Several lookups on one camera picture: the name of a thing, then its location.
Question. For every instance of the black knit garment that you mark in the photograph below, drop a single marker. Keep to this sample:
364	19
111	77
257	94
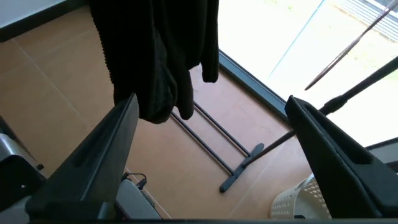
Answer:
149	56

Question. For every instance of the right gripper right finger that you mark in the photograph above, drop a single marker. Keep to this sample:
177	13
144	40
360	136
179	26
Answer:
342	174

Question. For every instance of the white laundry basket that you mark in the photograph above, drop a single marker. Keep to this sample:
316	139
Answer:
289	202

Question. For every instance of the window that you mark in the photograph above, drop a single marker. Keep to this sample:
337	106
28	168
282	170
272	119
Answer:
252	82

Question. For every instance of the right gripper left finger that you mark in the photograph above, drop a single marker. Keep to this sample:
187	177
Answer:
93	168

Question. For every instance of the black clothes rack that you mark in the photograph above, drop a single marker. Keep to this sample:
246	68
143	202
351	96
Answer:
335	104

